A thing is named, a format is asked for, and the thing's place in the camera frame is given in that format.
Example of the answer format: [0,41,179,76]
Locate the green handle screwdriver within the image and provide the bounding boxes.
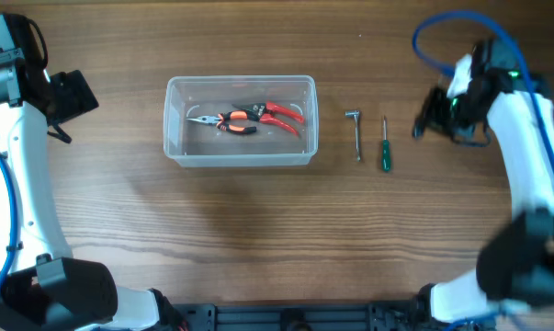
[381,117,391,172]

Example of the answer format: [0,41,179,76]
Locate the silver L-shaped socket wrench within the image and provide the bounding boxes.
[345,109,362,162]

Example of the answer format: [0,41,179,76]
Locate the orange black needle-nose pliers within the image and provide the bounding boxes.
[188,110,259,135]

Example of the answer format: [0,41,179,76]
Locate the red handle snips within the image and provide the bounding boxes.
[233,101,305,136]

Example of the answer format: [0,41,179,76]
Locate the black red handle screwdriver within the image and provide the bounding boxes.
[412,108,427,140]

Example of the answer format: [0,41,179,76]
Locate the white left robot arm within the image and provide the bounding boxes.
[0,13,189,330]

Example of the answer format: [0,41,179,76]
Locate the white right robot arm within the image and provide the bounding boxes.
[413,39,554,325]

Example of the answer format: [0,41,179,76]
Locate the clear plastic container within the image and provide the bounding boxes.
[164,75,319,167]

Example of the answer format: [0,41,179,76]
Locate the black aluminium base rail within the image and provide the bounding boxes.
[175,301,440,331]

